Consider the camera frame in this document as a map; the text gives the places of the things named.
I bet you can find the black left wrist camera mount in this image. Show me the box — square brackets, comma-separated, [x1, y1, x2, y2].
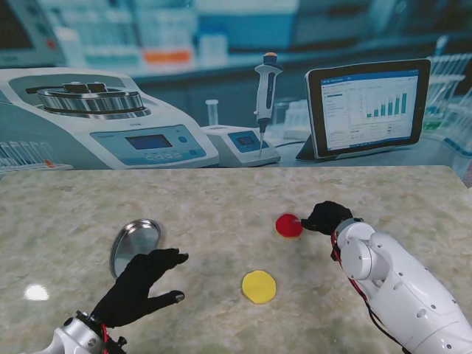
[105, 333, 128, 354]

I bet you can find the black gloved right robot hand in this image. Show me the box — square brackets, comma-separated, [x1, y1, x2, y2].
[301, 201, 354, 236]

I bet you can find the red filter paper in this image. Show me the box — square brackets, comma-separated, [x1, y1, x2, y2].
[275, 213, 304, 238]

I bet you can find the clear culture dish yellow lid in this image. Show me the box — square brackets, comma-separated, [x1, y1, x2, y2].
[241, 270, 277, 305]

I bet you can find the round stainless steel tray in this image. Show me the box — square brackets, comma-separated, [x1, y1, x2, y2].
[109, 218, 162, 280]

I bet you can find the lab scene backdrop poster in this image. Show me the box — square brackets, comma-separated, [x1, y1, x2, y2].
[0, 0, 472, 170]

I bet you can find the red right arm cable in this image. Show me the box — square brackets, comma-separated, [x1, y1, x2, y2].
[330, 230, 410, 351]

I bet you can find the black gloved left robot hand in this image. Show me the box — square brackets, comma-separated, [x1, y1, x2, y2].
[90, 248, 190, 328]

